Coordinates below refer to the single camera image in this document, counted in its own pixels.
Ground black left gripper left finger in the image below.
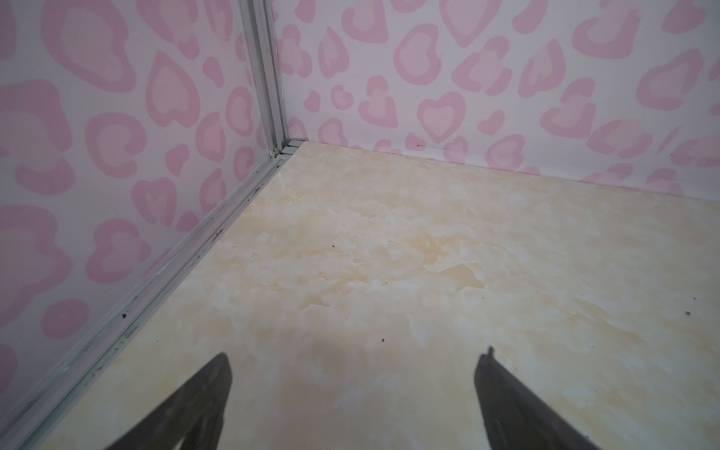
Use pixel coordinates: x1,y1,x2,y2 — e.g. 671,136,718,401
109,352,233,450

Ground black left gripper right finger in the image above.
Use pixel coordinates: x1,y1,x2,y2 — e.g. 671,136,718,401
474,347,597,450

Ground aluminium corner frame rail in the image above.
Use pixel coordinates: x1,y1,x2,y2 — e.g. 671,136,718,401
1,1,282,449

